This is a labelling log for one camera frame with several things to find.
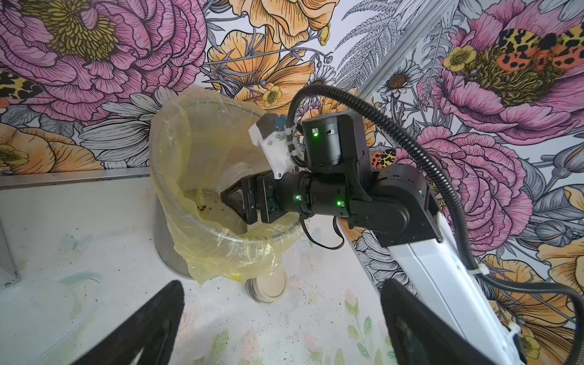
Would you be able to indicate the closed beige lid jar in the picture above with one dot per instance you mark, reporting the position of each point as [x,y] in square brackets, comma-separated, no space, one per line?
[268,288]

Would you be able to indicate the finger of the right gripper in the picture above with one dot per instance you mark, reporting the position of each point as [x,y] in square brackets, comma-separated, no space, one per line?
[236,197]

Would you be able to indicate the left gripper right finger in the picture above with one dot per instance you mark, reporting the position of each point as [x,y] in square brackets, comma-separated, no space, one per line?
[418,335]

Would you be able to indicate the clear jar beige lid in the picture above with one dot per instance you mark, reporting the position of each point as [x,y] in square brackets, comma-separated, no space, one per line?
[234,172]

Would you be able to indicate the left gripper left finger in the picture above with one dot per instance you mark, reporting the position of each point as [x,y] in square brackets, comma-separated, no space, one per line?
[147,337]

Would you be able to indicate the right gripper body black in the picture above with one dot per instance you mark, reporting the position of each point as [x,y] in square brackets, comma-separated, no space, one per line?
[260,196]

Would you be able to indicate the clear plastic bowl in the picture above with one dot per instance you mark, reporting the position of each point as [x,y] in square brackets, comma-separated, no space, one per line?
[42,322]

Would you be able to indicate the silver first aid case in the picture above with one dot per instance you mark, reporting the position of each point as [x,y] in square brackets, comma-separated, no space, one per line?
[8,270]

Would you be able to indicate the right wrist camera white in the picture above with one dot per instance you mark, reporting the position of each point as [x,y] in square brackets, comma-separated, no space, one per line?
[271,133]

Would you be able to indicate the yellow bin liner bag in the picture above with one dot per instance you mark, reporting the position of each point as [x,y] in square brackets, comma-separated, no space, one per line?
[205,182]

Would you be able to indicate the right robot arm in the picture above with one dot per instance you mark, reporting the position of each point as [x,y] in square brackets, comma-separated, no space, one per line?
[446,319]

